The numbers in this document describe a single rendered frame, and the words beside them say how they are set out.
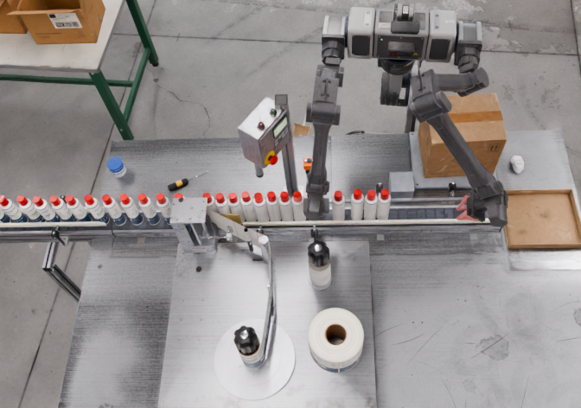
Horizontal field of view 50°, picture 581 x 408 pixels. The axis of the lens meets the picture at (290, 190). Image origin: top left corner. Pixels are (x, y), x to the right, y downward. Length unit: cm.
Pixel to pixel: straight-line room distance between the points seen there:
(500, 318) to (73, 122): 299
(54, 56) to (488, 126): 229
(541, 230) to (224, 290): 133
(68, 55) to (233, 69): 122
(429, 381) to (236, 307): 79
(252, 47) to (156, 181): 183
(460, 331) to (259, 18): 289
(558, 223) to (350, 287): 93
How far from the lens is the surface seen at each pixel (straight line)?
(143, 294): 268
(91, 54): 360
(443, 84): 212
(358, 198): 248
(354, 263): 255
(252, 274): 256
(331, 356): 227
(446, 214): 269
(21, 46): 382
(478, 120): 267
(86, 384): 263
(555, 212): 286
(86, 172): 412
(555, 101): 432
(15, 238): 301
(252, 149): 224
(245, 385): 241
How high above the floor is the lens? 321
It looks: 59 degrees down
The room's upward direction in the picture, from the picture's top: 8 degrees counter-clockwise
